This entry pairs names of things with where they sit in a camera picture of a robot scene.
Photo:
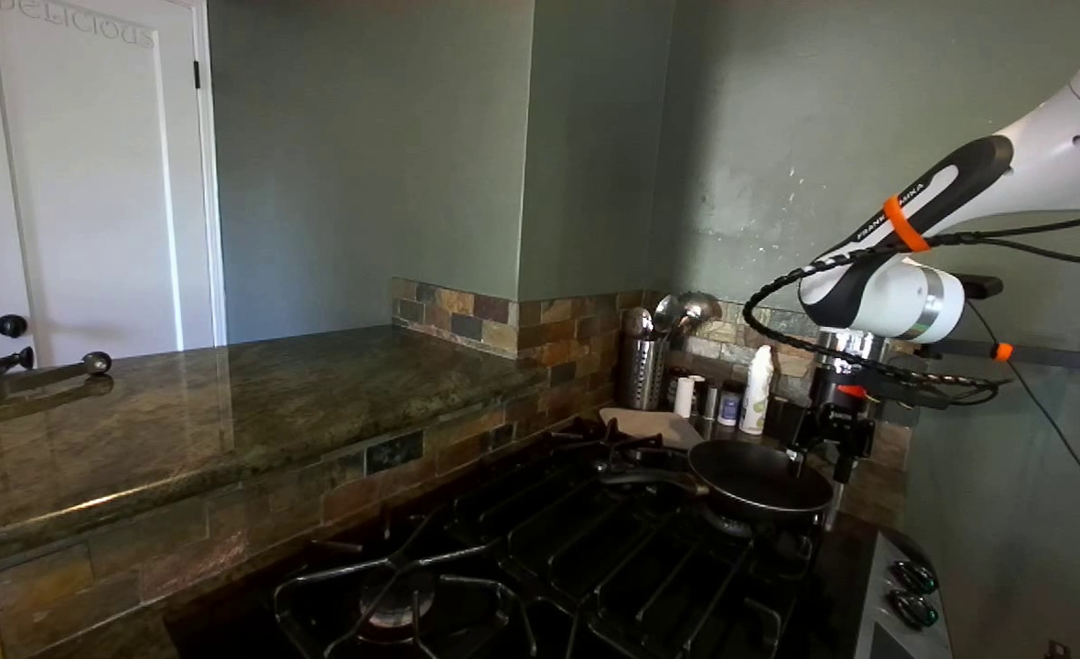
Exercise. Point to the black stereo camera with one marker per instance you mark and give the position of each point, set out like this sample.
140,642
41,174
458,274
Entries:
983,286

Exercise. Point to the black door knob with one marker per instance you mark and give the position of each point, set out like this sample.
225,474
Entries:
12,327

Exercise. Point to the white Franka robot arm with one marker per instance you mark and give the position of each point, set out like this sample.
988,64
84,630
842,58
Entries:
1053,159

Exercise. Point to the small dark jar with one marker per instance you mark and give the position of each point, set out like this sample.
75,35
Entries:
727,408

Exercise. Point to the black stove knob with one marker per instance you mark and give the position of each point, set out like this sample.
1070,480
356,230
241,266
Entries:
911,608
911,572

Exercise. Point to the backsplash power outlet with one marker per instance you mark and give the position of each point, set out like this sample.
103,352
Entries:
394,452

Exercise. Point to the white plastic bottle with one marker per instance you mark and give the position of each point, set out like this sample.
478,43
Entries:
760,388

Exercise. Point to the small white jar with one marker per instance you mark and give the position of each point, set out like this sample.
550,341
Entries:
684,398

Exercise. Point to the metal utensil crock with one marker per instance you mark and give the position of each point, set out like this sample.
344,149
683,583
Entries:
644,369

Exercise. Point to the metal ladle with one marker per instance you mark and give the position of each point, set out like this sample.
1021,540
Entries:
690,314

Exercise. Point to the dark mug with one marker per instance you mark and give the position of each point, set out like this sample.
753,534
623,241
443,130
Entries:
788,423

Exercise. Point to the white panel door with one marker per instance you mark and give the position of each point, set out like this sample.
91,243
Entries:
84,186

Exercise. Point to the camera mount with orange knobs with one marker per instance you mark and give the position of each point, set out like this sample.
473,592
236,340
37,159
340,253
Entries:
1053,357

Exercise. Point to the dark nonstick frying pan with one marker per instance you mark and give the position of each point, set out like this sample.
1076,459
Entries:
760,479

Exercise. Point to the black gas stove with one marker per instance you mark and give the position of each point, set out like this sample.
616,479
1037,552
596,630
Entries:
540,563

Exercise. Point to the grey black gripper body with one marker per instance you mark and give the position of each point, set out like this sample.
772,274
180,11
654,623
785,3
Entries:
842,408

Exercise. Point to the white quilted pot holder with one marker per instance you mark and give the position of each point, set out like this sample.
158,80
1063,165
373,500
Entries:
648,428

